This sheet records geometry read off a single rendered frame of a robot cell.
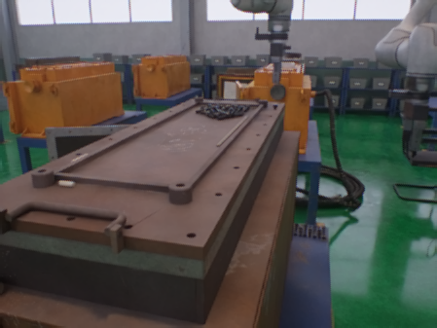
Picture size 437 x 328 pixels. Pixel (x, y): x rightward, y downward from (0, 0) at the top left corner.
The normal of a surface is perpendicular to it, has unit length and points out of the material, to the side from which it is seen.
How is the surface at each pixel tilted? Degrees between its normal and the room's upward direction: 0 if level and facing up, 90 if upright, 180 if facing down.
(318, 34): 90
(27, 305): 0
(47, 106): 90
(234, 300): 0
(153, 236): 0
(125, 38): 90
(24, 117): 90
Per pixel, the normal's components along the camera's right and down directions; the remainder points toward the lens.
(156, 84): -0.24, 0.31
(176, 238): 0.00, -0.95
